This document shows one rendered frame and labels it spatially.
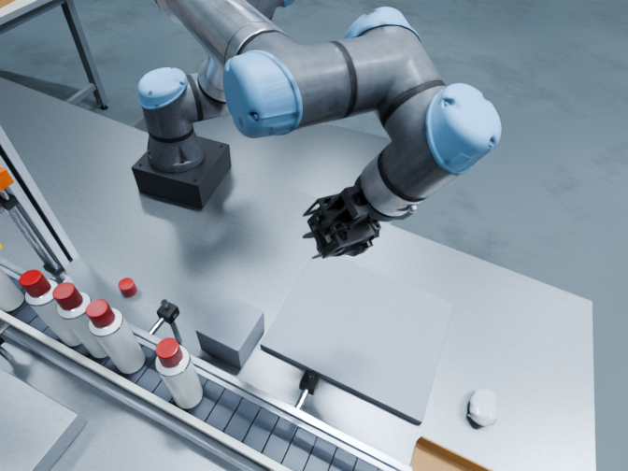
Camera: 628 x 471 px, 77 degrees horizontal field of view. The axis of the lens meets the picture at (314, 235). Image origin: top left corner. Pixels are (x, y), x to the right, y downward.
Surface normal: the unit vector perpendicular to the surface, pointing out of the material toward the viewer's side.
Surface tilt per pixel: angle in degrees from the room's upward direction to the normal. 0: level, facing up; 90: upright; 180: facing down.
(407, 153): 80
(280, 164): 0
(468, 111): 25
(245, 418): 0
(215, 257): 0
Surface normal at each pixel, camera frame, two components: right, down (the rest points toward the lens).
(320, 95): 0.50, 0.45
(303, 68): 0.34, -0.18
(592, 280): 0.08, -0.65
